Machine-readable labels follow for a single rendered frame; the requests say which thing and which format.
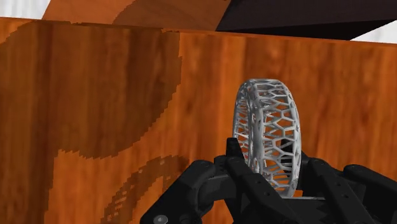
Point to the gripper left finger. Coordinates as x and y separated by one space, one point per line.
248 183

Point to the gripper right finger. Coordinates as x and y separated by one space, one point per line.
341 186

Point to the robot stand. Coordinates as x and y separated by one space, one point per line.
310 15

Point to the wooden table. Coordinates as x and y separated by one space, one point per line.
93 93

